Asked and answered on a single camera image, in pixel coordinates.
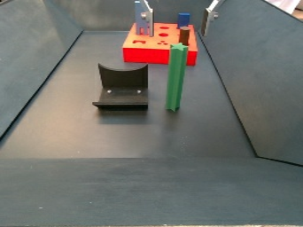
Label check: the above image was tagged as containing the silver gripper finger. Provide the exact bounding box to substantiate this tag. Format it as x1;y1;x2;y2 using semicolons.
201;0;220;36
140;0;153;37

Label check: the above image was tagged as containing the green star prism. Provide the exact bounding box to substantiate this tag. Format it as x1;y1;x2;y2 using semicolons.
165;43;188;111

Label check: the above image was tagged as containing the red shape sorting board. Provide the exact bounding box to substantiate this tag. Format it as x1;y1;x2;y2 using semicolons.
121;22;199;67

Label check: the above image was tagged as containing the light blue block peg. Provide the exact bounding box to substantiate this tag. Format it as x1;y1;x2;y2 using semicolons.
135;0;147;35

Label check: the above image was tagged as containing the dark blue cylinder peg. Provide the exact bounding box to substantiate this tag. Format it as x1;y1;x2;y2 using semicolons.
177;12;191;27

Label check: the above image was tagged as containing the brown cylinder peg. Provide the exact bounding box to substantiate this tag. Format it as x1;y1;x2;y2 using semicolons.
179;27;191;45

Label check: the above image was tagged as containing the black curved holder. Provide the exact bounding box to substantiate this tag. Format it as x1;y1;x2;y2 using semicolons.
92;65;148;109

